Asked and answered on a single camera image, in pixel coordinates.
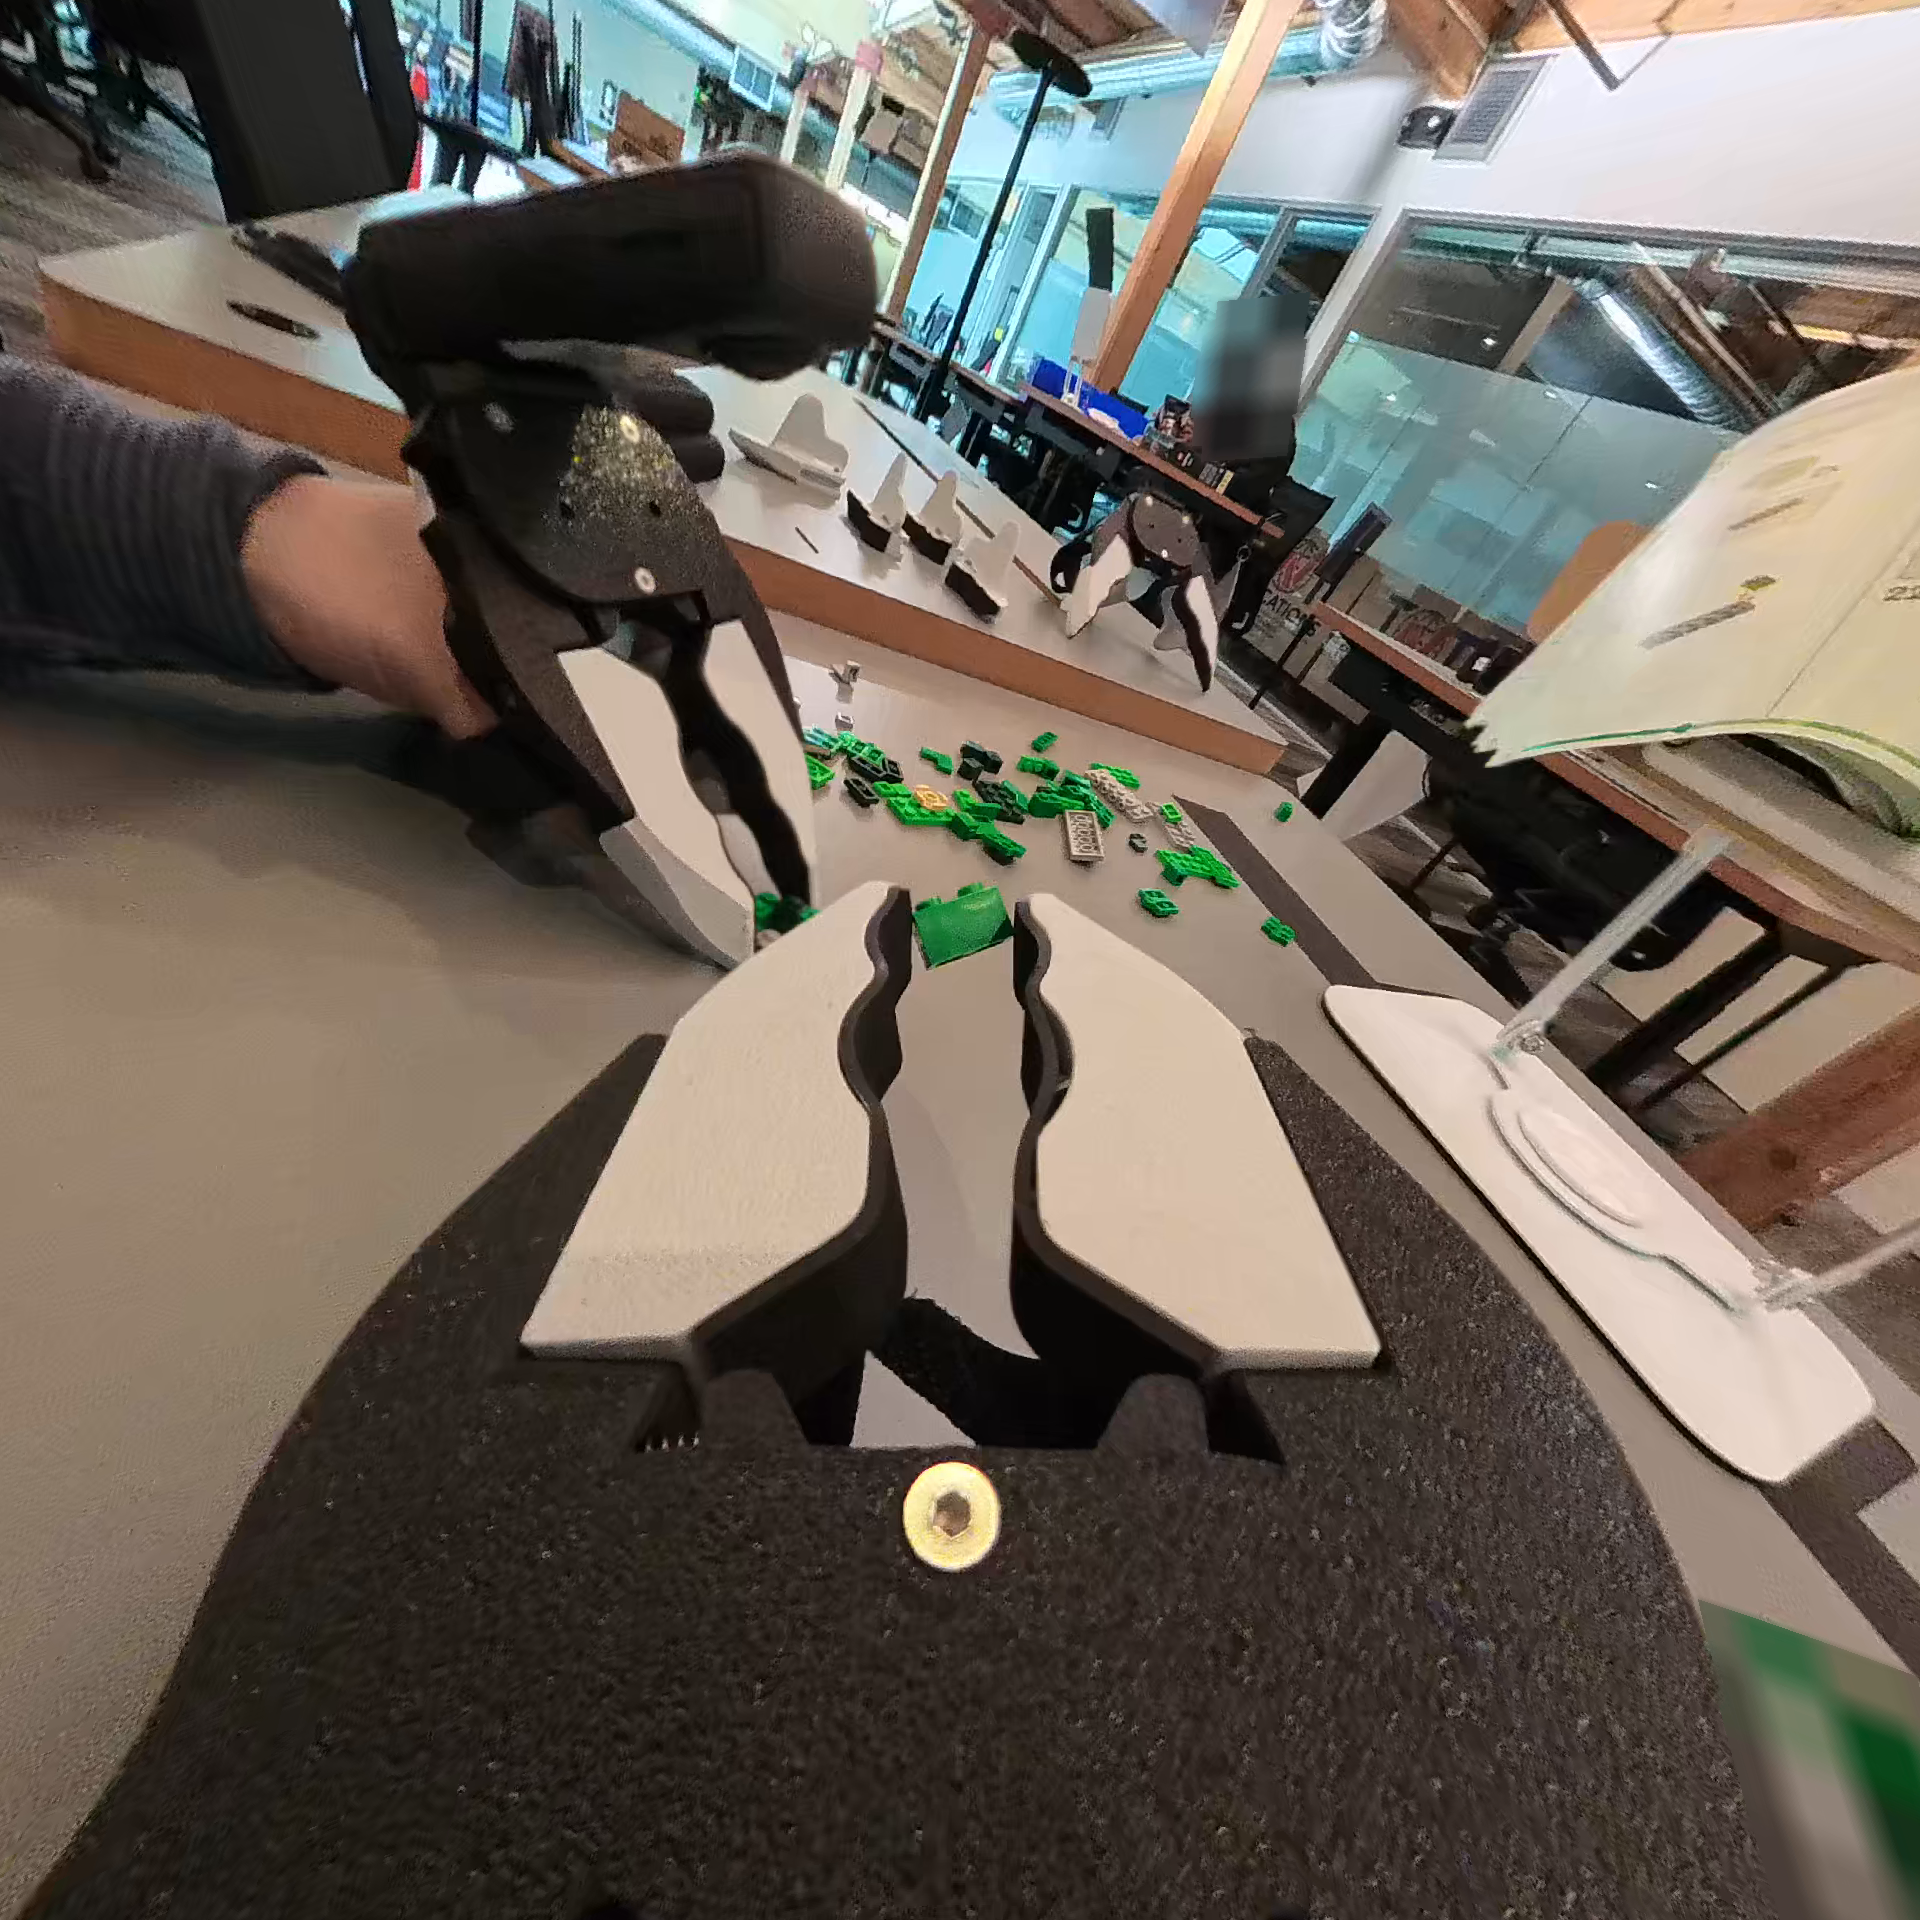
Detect grey desk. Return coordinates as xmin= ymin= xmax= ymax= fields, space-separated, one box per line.
xmin=0 ymin=614 xmax=1920 ymax=1920

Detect idle gripper on table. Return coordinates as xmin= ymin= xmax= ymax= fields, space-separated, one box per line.
xmin=1050 ymin=487 xmax=1226 ymax=692

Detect green toy box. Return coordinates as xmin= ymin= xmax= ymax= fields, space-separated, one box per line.
xmin=1702 ymin=1604 xmax=1920 ymax=1920

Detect person's left forearm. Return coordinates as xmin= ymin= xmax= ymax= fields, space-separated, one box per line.
xmin=0 ymin=351 xmax=332 ymax=692

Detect pile of loose toy bricks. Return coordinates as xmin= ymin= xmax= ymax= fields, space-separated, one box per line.
xmin=801 ymin=661 xmax=1301 ymax=951

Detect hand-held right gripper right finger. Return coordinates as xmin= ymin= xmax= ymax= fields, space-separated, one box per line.
xmin=1012 ymin=890 xmax=1386 ymax=1382

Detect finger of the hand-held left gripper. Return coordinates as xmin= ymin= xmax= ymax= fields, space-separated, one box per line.
xmin=562 ymin=637 xmax=758 ymax=972
xmin=682 ymin=592 xmax=826 ymax=917

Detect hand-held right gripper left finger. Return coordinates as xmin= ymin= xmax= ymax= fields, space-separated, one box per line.
xmin=516 ymin=882 xmax=916 ymax=1390

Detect instruction booklet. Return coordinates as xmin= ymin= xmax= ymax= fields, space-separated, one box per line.
xmin=1464 ymin=368 xmax=1920 ymax=833

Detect wall air vent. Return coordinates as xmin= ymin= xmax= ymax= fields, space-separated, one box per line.
xmin=1430 ymin=53 xmax=1554 ymax=160

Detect black floor lamp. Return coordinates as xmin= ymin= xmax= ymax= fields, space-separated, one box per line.
xmin=915 ymin=30 xmax=1097 ymax=422

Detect green slope brick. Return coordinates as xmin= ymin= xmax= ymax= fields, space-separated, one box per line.
xmin=913 ymin=884 xmax=1017 ymax=972

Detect white book stand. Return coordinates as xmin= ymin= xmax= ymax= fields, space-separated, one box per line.
xmin=1324 ymin=720 xmax=1920 ymax=1487

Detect person's left hand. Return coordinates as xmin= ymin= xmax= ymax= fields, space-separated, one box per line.
xmin=240 ymin=477 xmax=505 ymax=744

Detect wood-edged grey table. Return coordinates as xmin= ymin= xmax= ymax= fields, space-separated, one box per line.
xmin=37 ymin=193 xmax=1291 ymax=774

